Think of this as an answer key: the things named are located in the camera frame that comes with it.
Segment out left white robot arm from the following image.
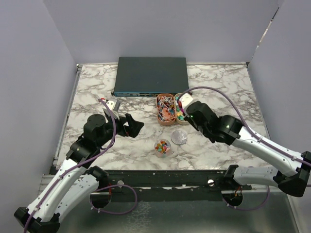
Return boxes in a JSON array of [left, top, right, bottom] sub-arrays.
[[14, 114, 144, 233]]

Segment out blue network switch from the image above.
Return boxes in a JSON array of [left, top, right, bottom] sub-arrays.
[[111, 57, 189, 97]]

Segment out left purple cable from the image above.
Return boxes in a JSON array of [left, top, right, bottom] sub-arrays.
[[23, 99, 116, 233]]

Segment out clear plastic jar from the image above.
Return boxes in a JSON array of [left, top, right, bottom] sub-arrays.
[[154, 139, 173, 158]]

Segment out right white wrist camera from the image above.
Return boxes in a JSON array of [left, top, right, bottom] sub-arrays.
[[177, 93, 194, 111]]

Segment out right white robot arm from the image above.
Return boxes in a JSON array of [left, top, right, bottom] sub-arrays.
[[180, 100, 311, 197]]

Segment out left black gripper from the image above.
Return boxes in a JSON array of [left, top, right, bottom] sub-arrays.
[[97, 111, 144, 148]]

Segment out silver jar lid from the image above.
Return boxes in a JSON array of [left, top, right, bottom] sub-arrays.
[[171, 130, 187, 145]]

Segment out beige tray of star candies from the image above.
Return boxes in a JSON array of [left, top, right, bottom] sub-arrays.
[[174, 93, 189, 125]]

